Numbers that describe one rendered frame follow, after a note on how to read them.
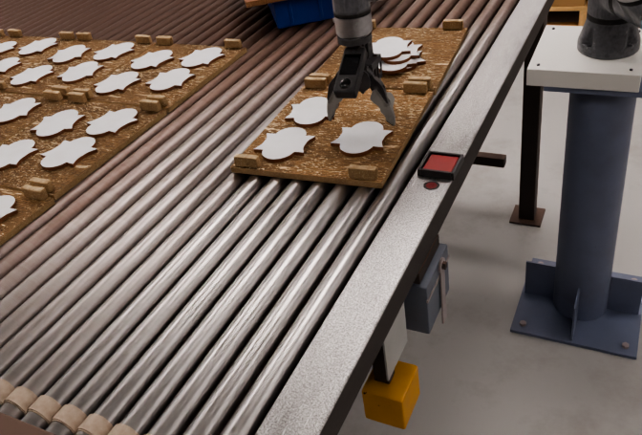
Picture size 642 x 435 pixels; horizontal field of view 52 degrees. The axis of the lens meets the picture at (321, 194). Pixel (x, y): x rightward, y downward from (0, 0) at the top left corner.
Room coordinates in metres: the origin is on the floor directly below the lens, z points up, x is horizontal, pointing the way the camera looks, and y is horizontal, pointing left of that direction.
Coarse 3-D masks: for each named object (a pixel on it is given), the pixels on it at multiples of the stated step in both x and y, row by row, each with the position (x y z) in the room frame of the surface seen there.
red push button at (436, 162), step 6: (432, 156) 1.17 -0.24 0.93; (438, 156) 1.17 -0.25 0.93; (444, 156) 1.16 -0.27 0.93; (432, 162) 1.15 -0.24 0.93; (438, 162) 1.14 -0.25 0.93; (444, 162) 1.14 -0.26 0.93; (450, 162) 1.14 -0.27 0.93; (456, 162) 1.13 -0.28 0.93; (426, 168) 1.13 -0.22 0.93; (432, 168) 1.12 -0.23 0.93; (438, 168) 1.12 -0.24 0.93; (444, 168) 1.11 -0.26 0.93; (450, 168) 1.11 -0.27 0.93
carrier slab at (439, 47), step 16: (384, 32) 1.90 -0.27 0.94; (400, 32) 1.88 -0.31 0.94; (416, 32) 1.86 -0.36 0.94; (432, 32) 1.84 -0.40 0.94; (448, 32) 1.82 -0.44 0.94; (464, 32) 1.80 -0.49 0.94; (432, 48) 1.72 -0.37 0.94; (448, 48) 1.70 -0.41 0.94; (336, 64) 1.72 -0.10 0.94; (432, 64) 1.61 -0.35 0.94; (448, 64) 1.60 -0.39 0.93; (384, 80) 1.56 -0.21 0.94; (400, 80) 1.55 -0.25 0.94; (432, 80) 1.51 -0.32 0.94
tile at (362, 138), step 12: (348, 132) 1.30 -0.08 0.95; (360, 132) 1.29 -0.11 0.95; (372, 132) 1.28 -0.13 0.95; (384, 132) 1.27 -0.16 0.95; (336, 144) 1.26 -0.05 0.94; (348, 144) 1.25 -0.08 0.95; (360, 144) 1.24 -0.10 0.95; (372, 144) 1.23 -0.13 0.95; (348, 156) 1.21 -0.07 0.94; (360, 156) 1.21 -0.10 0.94
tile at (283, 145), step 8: (288, 128) 1.37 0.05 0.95; (296, 128) 1.36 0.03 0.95; (272, 136) 1.34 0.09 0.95; (280, 136) 1.34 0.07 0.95; (288, 136) 1.33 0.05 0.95; (296, 136) 1.32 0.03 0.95; (304, 136) 1.32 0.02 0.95; (312, 136) 1.31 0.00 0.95; (264, 144) 1.31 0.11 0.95; (272, 144) 1.30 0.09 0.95; (280, 144) 1.30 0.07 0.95; (288, 144) 1.29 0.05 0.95; (296, 144) 1.28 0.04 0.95; (304, 144) 1.28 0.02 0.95; (256, 152) 1.30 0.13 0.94; (264, 152) 1.27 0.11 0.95; (272, 152) 1.27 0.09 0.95; (280, 152) 1.26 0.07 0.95; (288, 152) 1.26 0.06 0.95; (296, 152) 1.25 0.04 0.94; (272, 160) 1.24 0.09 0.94; (280, 160) 1.24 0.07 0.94
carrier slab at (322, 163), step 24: (312, 96) 1.54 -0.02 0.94; (360, 96) 1.50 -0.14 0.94; (408, 96) 1.45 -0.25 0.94; (432, 96) 1.45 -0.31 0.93; (336, 120) 1.38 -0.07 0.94; (360, 120) 1.36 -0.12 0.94; (384, 120) 1.35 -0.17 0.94; (408, 120) 1.33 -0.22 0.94; (312, 144) 1.29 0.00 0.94; (384, 144) 1.24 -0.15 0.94; (240, 168) 1.24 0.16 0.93; (264, 168) 1.22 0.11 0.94; (288, 168) 1.20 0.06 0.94; (312, 168) 1.19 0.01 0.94; (336, 168) 1.17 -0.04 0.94; (384, 168) 1.14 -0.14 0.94
